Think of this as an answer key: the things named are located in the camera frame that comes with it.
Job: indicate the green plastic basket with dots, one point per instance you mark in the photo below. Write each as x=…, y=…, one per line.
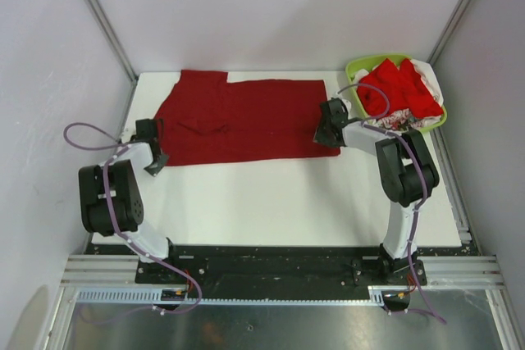
x=426, y=128

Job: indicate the bright red shirt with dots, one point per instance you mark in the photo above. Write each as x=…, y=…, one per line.
x=399, y=88

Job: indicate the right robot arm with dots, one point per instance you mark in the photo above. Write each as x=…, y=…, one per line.
x=407, y=172

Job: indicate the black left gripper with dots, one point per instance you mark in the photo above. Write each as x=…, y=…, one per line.
x=157, y=167

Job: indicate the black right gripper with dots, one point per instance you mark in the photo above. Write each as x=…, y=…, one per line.
x=319, y=137

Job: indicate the corner aluminium post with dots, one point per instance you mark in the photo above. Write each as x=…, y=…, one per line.
x=459, y=12
x=105, y=25

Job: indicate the white floral shirt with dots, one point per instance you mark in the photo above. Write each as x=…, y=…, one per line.
x=428, y=75

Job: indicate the dark red t-shirt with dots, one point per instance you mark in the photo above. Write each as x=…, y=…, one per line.
x=206, y=119

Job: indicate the left corner aluminium post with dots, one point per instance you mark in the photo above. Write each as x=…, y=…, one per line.
x=105, y=25

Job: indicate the right corner aluminium post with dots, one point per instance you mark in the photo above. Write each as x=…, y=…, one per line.
x=459, y=12

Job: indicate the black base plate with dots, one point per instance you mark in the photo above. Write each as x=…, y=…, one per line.
x=277, y=271

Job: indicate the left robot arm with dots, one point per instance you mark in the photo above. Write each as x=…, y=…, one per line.
x=110, y=200

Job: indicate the grey slotted cable duct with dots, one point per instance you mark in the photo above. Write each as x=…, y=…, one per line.
x=372, y=297

